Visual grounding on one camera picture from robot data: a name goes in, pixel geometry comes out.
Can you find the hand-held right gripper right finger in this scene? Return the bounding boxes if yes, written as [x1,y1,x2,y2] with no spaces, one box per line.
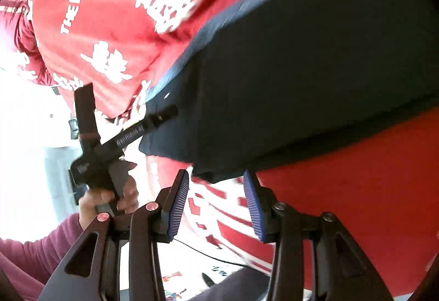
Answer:
[243,170,395,301]

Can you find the person's left forearm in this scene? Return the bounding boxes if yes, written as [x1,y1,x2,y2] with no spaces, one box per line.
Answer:
[0,213,86,301]

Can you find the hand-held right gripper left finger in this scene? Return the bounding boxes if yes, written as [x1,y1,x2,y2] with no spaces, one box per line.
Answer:
[37,169,190,301]

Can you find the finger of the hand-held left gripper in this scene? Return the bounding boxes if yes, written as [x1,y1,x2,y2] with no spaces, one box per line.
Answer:
[101,105,179,152]
[74,83,101,145]

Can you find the person's left hand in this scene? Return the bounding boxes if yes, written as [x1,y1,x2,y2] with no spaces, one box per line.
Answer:
[77,164,139,230]

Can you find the dark cloth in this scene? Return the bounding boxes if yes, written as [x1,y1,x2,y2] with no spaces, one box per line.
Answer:
[201,266,275,301]

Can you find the red printed blanket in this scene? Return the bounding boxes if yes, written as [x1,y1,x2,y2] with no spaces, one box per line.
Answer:
[0,0,439,298]

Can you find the navy pants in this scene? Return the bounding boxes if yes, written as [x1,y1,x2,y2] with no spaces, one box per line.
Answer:
[138,0,439,185]

